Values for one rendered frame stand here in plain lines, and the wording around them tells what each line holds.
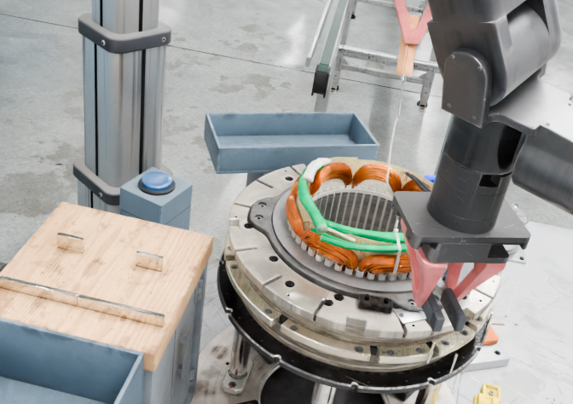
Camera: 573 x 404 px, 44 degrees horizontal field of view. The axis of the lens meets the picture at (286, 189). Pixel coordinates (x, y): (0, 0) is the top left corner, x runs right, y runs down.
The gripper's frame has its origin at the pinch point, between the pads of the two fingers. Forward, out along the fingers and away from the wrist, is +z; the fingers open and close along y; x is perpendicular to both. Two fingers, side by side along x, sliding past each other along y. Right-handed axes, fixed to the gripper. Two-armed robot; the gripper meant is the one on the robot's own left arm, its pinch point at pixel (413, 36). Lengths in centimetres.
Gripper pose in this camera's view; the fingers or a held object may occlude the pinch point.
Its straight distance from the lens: 75.0
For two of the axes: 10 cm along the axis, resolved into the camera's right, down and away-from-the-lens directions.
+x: -9.7, -1.3, 1.8
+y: 2.0, -1.9, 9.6
